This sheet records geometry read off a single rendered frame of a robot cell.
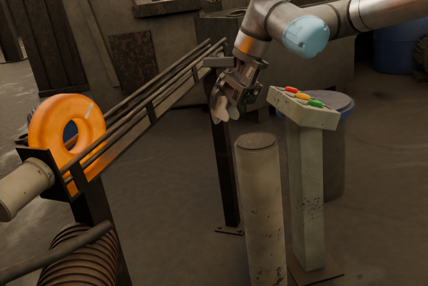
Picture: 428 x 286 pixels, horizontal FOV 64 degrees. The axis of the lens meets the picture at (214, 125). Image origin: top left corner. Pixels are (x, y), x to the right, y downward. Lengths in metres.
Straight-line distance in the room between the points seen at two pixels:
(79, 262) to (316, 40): 0.57
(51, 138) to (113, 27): 2.32
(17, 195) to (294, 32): 0.53
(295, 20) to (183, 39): 2.16
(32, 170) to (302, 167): 0.71
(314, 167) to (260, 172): 0.20
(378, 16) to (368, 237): 0.93
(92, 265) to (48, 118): 0.25
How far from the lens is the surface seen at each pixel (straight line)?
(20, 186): 0.59
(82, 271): 0.63
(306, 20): 0.67
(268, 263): 1.12
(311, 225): 1.16
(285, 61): 2.43
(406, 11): 0.67
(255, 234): 1.05
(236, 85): 0.78
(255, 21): 0.74
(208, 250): 1.39
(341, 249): 1.38
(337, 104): 1.45
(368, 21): 0.71
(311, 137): 1.00
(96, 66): 3.00
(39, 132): 0.62
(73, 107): 0.66
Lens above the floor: 0.92
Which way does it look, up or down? 22 degrees down
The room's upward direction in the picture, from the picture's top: 8 degrees counter-clockwise
